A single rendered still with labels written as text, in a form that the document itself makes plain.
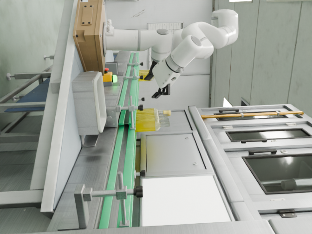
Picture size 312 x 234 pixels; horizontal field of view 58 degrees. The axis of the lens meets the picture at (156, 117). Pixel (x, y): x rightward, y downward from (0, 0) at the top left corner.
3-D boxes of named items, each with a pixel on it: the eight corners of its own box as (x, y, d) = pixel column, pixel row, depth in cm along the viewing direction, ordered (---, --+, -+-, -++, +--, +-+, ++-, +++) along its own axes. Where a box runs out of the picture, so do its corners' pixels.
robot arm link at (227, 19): (196, 48, 130) (193, 13, 124) (217, 40, 145) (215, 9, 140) (229, 47, 120) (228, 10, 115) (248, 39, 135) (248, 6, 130)
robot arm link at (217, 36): (218, 51, 124) (194, 62, 109) (201, 29, 125) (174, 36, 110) (233, 38, 118) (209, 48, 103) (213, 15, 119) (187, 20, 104)
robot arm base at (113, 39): (101, 29, 119) (138, 30, 121) (103, 13, 128) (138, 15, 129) (104, 59, 131) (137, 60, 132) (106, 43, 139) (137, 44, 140)
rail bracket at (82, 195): (58, 236, 73) (145, 231, 74) (47, 181, 67) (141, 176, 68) (63, 223, 78) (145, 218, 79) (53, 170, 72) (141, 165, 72)
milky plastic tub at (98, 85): (80, 135, 114) (101, 134, 114) (72, 81, 105) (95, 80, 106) (87, 119, 130) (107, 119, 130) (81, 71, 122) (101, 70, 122)
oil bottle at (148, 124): (120, 133, 148) (160, 131, 149) (119, 123, 146) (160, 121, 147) (120, 129, 153) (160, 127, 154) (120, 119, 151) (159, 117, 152)
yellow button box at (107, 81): (99, 86, 168) (112, 85, 168) (98, 74, 165) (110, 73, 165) (100, 83, 174) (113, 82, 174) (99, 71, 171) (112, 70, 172)
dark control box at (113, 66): (105, 75, 193) (117, 74, 193) (104, 63, 190) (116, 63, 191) (106, 73, 201) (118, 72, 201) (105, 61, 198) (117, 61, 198)
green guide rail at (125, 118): (118, 125, 138) (134, 124, 138) (118, 123, 137) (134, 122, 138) (132, 60, 301) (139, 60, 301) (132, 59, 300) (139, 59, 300)
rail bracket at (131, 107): (118, 131, 134) (144, 130, 134) (114, 97, 128) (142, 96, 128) (118, 128, 137) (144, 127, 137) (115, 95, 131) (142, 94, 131)
